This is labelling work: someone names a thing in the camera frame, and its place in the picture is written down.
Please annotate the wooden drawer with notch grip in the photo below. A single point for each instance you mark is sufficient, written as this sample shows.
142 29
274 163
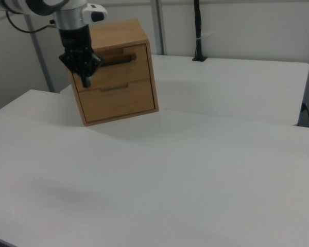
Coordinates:
118 103

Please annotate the wooden two-drawer cabinet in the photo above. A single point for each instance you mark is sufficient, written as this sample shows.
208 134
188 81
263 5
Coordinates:
118 33

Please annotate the black pole with white band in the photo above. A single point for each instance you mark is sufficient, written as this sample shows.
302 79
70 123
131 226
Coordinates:
198 28

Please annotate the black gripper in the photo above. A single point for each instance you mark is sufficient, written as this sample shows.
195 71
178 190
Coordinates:
76 49

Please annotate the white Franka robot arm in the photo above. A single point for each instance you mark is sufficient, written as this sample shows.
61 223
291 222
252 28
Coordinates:
67 13

